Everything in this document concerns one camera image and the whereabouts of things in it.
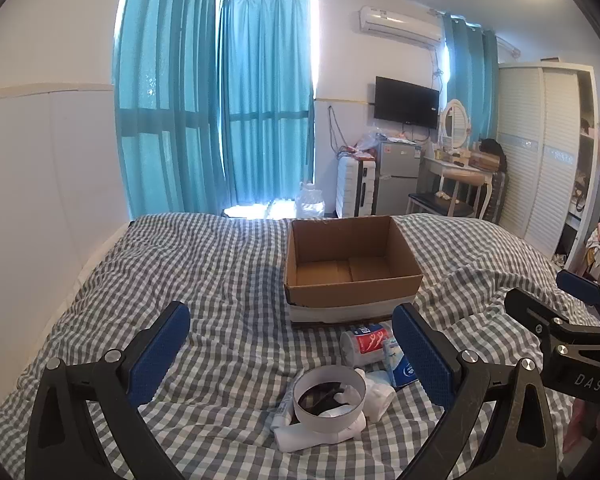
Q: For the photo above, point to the white dressing table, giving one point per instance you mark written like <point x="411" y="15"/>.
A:
<point x="455" y="170"/>

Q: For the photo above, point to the black seat chair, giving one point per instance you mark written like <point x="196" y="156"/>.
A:
<point x="435" y="202"/>

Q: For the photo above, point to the wooden box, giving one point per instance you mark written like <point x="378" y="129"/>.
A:
<point x="482" y="161"/>

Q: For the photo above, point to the white tape roll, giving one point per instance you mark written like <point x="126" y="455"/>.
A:
<point x="325" y="422"/>

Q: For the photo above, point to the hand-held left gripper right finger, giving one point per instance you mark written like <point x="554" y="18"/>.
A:
<point x="425" y="355"/>

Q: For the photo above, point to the black wall television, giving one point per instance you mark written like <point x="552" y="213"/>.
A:
<point x="405" y="102"/>

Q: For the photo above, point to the white slatted wardrobe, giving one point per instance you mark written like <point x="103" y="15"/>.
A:
<point x="540" y="160"/>

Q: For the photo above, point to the clear plastic bag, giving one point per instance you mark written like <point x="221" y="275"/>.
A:
<point x="370" y="140"/>

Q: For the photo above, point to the white air conditioner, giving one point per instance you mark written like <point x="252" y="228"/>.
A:
<point x="400" y="25"/>

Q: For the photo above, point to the blue tissue packet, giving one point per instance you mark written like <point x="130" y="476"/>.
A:
<point x="400" y="367"/>

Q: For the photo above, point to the clear dental floss pick jar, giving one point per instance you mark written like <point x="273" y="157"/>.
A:
<point x="367" y="342"/>

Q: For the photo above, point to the black bag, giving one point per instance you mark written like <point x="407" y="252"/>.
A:
<point x="492" y="150"/>

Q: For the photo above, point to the red snack packets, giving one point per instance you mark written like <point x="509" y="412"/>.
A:
<point x="355" y="152"/>

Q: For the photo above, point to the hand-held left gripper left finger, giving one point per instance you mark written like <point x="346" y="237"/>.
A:
<point x="155" y="355"/>

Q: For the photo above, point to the narrow teal curtain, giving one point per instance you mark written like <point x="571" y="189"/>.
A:
<point x="265" y="110"/>

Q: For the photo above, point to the short teal curtain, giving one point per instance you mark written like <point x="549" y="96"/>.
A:
<point x="472" y="85"/>

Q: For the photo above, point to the dark suitcase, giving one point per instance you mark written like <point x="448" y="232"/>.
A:
<point x="500" y="195"/>

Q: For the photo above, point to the wide teal curtain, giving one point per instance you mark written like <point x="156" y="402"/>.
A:
<point x="165" y="110"/>

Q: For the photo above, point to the white tube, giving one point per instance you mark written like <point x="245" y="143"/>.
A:
<point x="300" y="442"/>

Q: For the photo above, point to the grey small fridge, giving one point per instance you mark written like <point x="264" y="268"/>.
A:
<point x="397" y="175"/>

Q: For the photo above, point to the grey checked blanket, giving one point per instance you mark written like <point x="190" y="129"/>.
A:
<point x="220" y="280"/>

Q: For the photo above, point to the brown cardboard box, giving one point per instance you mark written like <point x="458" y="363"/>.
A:
<point x="330" y="295"/>

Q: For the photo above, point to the white suitcase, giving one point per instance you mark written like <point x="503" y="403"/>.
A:
<point x="350" y="185"/>

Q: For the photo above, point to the white plush toy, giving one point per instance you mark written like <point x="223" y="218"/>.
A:
<point x="377" y="400"/>

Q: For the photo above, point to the white oval mirror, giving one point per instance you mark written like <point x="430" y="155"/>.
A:
<point x="455" y="120"/>

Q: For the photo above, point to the large clear water bottle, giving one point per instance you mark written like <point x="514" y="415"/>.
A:
<point x="312" y="202"/>

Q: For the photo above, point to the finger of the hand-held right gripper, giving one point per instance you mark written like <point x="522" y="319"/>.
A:
<point x="525" y="305"/>
<point x="580" y="284"/>

